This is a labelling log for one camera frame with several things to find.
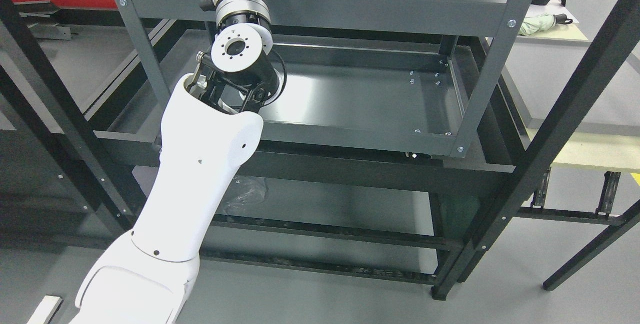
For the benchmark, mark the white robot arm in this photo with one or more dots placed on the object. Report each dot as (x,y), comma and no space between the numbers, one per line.
(210,127)

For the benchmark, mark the dark grey metal shelf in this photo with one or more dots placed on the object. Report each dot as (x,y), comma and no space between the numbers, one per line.
(407,95)

